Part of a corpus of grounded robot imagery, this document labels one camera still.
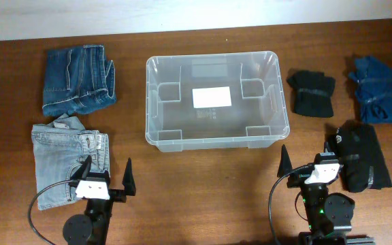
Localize blue garment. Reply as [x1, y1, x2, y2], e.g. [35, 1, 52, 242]
[348, 56, 392, 124]

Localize large black folded garment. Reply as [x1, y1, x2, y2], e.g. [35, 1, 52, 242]
[327, 124, 392, 193]

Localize light blue jeans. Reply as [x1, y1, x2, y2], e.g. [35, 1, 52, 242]
[31, 114, 110, 191]

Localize white label in bin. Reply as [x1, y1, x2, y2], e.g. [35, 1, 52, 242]
[192, 86, 232, 109]

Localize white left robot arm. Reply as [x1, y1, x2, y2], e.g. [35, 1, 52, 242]
[63, 156, 136, 245]

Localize dark blue jeans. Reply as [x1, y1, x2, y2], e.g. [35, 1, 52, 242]
[42, 44, 116, 116]

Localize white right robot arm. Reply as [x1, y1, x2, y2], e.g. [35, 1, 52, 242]
[268, 145, 376, 245]

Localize small black garment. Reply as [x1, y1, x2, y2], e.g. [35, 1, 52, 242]
[287, 70, 336, 118]

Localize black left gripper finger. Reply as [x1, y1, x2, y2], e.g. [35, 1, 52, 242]
[122, 158, 136, 196]
[70, 155, 92, 180]

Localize clear plastic storage bin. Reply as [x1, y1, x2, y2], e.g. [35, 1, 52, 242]
[145, 51, 290, 152]

